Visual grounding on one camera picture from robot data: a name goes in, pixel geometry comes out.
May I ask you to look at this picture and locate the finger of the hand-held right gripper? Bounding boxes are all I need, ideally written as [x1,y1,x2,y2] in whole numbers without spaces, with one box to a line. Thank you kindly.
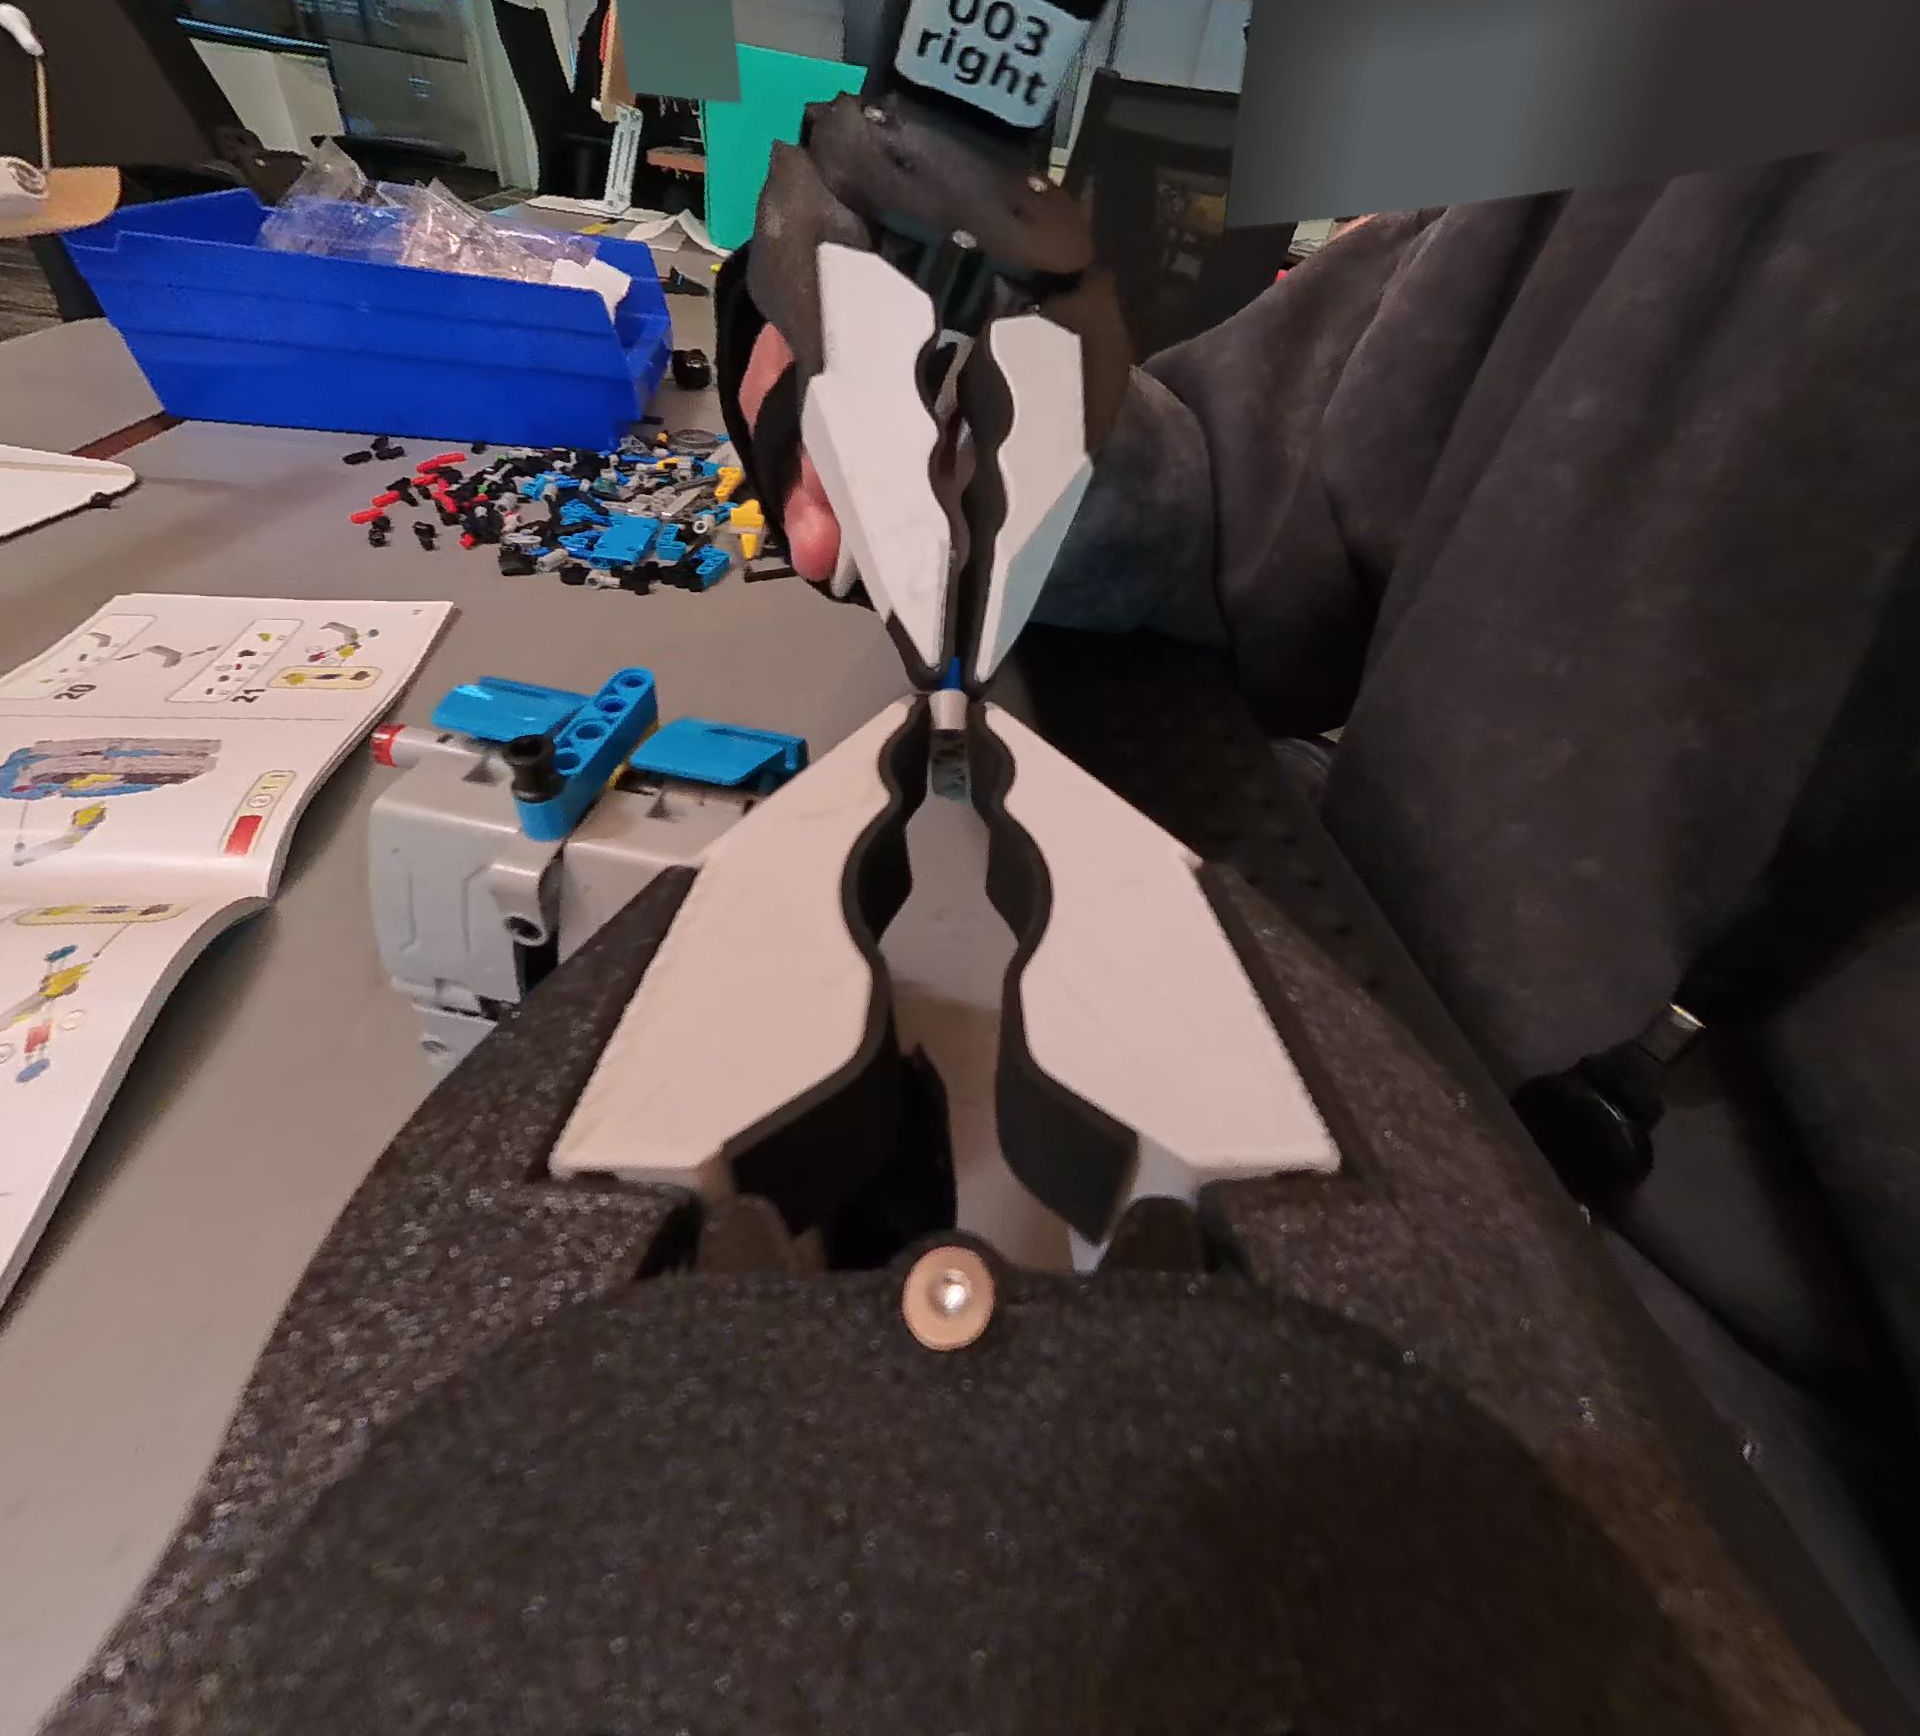
[956,314,1097,687]
[797,240,965,693]

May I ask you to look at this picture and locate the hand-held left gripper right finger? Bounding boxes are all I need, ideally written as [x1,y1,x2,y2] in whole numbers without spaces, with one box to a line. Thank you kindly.
[974,699,1342,1274]

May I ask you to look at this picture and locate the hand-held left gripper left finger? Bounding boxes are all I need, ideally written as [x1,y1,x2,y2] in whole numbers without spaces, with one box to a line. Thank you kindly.
[546,691,923,1186]

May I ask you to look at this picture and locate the blue brick toy car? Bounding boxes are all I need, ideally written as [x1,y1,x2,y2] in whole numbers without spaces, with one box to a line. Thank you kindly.
[366,667,811,1065]

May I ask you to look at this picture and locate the blue brick beam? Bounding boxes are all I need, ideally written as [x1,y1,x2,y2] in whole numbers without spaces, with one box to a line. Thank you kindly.
[514,667,663,847]

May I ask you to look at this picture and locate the grey angled brick beam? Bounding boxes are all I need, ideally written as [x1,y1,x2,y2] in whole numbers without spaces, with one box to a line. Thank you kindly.
[923,660,977,805]

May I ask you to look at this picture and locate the grey desk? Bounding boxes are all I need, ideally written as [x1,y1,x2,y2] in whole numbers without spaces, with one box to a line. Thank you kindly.
[0,198,1081,1736]

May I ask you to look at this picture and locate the person's right hand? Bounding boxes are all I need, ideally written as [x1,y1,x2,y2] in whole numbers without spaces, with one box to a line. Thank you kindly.
[737,321,860,594]

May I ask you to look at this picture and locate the dark dotted cloth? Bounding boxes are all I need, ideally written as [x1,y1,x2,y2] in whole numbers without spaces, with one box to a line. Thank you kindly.
[1020,625,1531,1108]

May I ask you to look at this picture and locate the teal storage bin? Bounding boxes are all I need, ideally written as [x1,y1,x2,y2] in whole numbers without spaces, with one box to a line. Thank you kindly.
[696,39,876,255]

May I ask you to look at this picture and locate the pile of small brick parts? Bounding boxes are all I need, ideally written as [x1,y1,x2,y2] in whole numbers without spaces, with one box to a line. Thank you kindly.
[342,421,797,598]

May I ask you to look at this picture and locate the wooden board white stand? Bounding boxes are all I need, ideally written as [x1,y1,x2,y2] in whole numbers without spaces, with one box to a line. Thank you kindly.
[596,0,666,218]

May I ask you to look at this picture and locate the black round knob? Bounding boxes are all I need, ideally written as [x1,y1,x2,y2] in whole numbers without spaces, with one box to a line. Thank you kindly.
[1512,998,1715,1206]

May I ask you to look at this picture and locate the blue storage bin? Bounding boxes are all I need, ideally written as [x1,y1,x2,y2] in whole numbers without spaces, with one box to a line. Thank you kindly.
[62,188,673,456]

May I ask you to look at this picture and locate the crumpled clear plastic bag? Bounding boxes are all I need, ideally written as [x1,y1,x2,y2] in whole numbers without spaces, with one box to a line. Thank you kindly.
[257,141,632,308]

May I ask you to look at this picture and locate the open instruction booklet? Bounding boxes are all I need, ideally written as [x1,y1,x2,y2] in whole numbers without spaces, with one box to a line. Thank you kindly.
[0,592,455,1303]

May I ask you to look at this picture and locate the white adjustable stand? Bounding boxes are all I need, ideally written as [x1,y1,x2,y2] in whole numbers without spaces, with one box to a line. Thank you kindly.
[0,2,139,541]

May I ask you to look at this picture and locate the black divider panel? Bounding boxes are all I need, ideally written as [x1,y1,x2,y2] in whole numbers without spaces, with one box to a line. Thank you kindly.
[0,0,216,173]

